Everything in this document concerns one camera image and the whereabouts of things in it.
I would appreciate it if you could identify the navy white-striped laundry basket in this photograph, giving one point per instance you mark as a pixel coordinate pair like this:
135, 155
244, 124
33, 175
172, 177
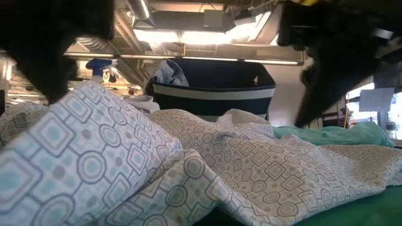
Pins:
220, 94

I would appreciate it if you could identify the clear glass jar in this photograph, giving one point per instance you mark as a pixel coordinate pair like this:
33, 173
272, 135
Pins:
391, 130

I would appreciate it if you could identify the grey ceiling box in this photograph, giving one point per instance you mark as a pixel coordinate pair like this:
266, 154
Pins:
213, 19

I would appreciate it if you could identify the clear spray bottle blue trigger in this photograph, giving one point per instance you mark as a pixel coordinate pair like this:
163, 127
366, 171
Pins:
98, 64

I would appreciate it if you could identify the silver ventilation duct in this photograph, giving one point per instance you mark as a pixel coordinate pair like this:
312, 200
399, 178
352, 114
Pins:
94, 44

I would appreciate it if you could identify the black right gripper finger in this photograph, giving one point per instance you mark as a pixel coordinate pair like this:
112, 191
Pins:
333, 81

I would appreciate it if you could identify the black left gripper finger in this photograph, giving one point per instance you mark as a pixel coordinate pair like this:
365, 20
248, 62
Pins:
53, 78

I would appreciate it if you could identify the teal shorts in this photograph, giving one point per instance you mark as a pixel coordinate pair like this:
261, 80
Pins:
345, 135

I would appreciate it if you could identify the bright ceiling light panel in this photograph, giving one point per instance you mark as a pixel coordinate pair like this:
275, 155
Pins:
188, 37

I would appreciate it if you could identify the white patterned collared shirt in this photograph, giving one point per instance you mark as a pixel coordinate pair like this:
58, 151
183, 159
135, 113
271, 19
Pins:
125, 163

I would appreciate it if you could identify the green table mat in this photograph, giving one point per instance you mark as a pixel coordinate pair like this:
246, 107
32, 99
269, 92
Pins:
361, 210

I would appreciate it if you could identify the long overhead metal beam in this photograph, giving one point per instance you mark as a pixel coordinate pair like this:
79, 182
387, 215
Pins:
220, 56

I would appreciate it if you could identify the white paper sign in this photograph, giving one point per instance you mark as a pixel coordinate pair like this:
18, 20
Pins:
377, 100

